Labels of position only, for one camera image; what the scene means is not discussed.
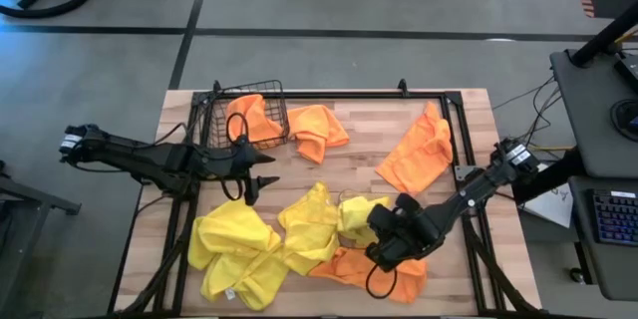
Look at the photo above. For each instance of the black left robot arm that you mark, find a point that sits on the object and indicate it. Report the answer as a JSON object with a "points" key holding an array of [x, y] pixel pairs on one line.
{"points": [[149, 159]]}

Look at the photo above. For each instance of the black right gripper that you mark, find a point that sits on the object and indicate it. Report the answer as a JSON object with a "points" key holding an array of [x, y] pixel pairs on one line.
{"points": [[399, 239]]}

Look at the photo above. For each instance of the black backlit keyboard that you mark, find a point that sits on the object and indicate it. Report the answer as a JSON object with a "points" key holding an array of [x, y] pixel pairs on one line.
{"points": [[615, 219]]}

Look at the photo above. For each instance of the grey desk top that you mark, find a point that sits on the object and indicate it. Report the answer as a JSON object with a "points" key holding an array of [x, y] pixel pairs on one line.
{"points": [[588, 109]]}

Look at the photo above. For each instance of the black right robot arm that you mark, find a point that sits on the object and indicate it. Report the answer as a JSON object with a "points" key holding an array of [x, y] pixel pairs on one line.
{"points": [[473, 199]]}

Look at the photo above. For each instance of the round black puck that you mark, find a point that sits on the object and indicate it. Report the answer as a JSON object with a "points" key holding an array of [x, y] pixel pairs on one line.
{"points": [[625, 119]]}

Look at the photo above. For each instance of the grey bracket plate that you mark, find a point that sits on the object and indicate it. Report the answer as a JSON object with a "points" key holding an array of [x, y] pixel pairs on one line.
{"points": [[462, 172]]}

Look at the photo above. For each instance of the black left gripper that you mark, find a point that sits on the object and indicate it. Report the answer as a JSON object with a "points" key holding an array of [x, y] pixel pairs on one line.
{"points": [[245, 164]]}

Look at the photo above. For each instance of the yellow towel with white tag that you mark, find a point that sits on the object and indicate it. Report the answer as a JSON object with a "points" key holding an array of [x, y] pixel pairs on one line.
{"points": [[254, 279]]}

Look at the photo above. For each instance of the black desk device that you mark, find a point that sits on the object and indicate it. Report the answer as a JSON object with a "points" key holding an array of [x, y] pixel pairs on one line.
{"points": [[629, 70]]}

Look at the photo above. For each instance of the black desk leg beam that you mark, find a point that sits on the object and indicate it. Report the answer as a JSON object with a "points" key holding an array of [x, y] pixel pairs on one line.
{"points": [[553, 177]]}

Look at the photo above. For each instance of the black desk pole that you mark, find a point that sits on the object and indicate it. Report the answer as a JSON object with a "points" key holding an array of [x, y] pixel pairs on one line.
{"points": [[603, 35]]}

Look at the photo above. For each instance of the white paper sheet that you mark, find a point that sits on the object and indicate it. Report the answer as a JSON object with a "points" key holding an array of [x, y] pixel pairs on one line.
{"points": [[553, 204]]}

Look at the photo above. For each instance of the black frame clamp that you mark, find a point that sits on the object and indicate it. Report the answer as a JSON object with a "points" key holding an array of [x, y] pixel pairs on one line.
{"points": [[403, 88], [217, 87]]}

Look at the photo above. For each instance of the black caster wheel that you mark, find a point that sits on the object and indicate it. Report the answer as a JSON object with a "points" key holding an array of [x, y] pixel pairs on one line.
{"points": [[577, 275]]}

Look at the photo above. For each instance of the yellow microfiber towel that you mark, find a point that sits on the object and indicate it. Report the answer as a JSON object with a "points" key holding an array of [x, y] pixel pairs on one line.
{"points": [[229, 231], [356, 217], [309, 229]]}

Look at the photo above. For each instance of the grey keyboard desk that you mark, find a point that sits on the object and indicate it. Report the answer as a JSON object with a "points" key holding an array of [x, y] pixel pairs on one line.
{"points": [[613, 269]]}

